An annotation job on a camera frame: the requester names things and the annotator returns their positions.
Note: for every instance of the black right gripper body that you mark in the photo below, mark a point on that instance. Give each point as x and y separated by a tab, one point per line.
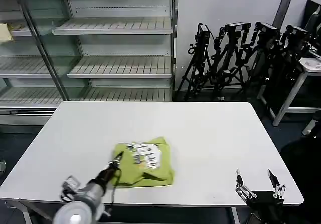
267	201

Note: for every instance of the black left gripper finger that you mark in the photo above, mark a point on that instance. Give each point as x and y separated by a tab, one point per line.
118	156
120	160

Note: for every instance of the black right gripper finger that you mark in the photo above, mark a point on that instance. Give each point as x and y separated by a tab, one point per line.
274	178
240	180

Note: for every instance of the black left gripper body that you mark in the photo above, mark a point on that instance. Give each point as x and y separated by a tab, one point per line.
107	175

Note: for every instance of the green printed t-shirt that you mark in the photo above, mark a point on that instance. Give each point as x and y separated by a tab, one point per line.
155	175

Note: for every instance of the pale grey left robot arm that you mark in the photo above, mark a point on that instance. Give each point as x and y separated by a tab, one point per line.
87	199

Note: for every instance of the person's foot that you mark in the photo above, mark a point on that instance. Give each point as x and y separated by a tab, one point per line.
311	127

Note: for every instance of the white open display shelf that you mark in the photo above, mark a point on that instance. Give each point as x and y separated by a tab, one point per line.
120	65

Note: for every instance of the grey caster wheel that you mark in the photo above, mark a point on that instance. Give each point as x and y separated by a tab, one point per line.
2	167

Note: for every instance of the small white side table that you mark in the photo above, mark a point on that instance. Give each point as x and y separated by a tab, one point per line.
311	65

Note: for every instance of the black monitor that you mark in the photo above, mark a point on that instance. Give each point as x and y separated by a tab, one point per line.
313	18

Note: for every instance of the grey slanted metal beam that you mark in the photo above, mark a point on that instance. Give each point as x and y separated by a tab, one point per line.
284	3

